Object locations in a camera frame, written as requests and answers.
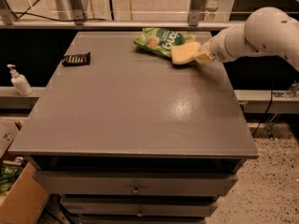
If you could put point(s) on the green rice chip bag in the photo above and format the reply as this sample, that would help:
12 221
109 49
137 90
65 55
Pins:
160 40

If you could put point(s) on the cardboard box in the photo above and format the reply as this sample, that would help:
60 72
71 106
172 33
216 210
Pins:
25 201

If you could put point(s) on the grey drawer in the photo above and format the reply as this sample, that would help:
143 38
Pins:
135 184
140 207

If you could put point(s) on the grey metal railing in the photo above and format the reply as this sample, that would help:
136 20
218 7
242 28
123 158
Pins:
72 14

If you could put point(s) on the white pump bottle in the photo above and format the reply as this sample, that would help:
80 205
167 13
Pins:
19 81

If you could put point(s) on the grey top drawer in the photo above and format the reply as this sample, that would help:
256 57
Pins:
135 184

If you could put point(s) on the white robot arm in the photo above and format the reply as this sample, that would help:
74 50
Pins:
267 31

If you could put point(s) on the black chocolate bar wrapper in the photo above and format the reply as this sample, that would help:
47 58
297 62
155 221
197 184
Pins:
77 59

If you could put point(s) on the yellow sponge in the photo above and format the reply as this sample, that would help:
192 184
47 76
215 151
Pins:
183 54

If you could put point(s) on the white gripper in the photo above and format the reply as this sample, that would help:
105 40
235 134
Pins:
217 51

